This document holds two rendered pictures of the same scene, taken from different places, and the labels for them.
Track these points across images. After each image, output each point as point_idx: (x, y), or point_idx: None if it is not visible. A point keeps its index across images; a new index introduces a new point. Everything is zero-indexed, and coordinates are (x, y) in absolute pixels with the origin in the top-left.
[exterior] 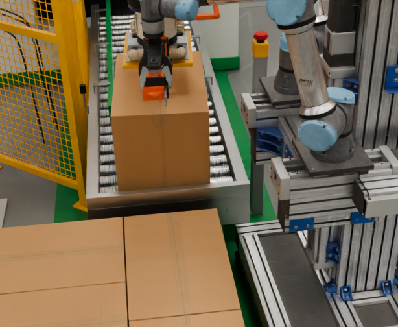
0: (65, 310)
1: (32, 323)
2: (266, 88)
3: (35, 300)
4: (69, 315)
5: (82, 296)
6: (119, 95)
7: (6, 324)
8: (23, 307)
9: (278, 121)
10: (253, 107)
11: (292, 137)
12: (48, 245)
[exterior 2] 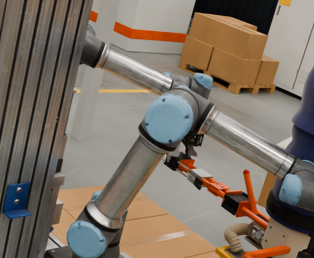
0: (152, 249)
1: (162, 241)
2: (121, 255)
3: (176, 252)
4: (147, 246)
5: (151, 257)
6: None
7: (175, 239)
8: (178, 248)
9: None
10: (120, 254)
11: (62, 245)
12: None
